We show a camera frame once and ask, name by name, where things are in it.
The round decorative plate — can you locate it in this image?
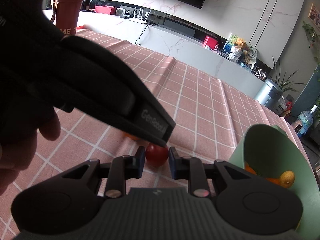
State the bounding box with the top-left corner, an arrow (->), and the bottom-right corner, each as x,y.
243,43 -> 259,66

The long-leaved potted plant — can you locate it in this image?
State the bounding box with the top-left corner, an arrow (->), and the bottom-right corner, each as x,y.
268,57 -> 308,96

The pink checked tablecloth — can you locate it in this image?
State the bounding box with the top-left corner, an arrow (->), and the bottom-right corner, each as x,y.
0,26 -> 313,230

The red tumbler with strap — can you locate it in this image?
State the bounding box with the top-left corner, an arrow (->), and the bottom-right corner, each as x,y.
51,0 -> 85,41

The large blue water bottle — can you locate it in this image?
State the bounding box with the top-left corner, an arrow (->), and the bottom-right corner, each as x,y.
297,104 -> 317,137

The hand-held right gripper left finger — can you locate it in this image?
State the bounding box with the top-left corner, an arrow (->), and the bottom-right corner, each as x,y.
61,146 -> 146,198

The small beige heater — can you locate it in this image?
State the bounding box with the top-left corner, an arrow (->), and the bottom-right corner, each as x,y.
291,119 -> 304,137

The small yellow-brown fruit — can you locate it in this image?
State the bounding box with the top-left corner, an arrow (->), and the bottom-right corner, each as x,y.
279,170 -> 296,188

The pink box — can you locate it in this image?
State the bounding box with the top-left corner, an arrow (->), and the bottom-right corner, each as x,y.
202,35 -> 218,50

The teddy bear bouquet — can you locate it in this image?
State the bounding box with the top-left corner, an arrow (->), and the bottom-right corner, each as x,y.
231,38 -> 247,62

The framed wall picture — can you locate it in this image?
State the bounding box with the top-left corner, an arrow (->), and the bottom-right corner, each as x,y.
308,2 -> 320,28

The white router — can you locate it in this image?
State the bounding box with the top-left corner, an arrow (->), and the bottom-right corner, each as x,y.
128,6 -> 152,25

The black cable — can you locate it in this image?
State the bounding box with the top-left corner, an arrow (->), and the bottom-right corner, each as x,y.
136,24 -> 151,47

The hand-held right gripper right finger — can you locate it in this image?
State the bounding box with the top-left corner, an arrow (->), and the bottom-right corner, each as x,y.
168,147 -> 253,198

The red tomato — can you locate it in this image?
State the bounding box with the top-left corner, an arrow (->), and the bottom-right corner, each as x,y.
146,144 -> 169,167

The trailing ivy plant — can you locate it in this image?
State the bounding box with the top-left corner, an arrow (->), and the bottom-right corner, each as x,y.
302,21 -> 320,64

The person's left hand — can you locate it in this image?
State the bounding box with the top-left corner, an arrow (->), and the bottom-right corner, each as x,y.
0,108 -> 61,193

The green plastic colander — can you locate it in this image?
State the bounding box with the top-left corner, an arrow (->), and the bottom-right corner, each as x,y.
228,124 -> 317,233

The white plastic bag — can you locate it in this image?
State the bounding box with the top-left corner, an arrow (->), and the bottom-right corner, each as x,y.
273,96 -> 288,116

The blue green picture card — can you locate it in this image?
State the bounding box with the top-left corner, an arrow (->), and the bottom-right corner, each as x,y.
223,33 -> 238,56

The cow-patterned ornament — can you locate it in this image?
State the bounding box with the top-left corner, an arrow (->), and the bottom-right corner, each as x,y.
255,68 -> 267,81

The red flat box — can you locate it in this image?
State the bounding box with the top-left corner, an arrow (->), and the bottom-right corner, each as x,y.
94,5 -> 117,15

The silver trash can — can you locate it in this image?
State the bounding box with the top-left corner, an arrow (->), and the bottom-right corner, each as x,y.
253,78 -> 284,107

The white marble media cabinet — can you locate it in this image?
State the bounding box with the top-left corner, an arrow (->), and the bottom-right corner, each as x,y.
77,10 -> 273,98

